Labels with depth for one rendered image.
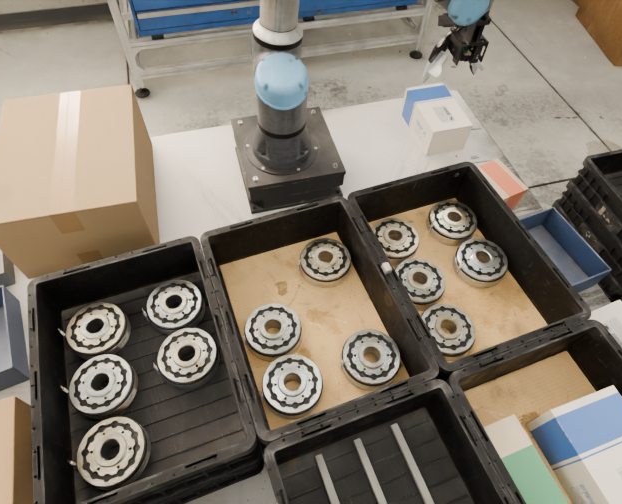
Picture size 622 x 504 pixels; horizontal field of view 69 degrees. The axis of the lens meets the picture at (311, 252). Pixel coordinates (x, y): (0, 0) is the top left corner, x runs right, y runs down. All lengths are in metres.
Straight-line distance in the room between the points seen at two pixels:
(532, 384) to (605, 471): 0.18
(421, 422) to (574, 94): 2.61
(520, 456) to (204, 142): 1.09
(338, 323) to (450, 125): 0.71
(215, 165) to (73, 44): 2.20
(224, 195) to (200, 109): 1.47
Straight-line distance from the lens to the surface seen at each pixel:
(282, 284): 0.91
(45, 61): 3.32
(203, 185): 1.27
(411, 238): 0.97
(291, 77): 1.04
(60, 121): 1.25
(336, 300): 0.90
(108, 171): 1.08
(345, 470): 0.80
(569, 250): 1.29
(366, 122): 1.46
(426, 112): 1.39
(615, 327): 1.12
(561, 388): 0.95
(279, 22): 1.11
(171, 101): 2.76
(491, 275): 0.97
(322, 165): 1.17
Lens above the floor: 1.62
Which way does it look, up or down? 55 degrees down
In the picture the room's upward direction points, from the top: 3 degrees clockwise
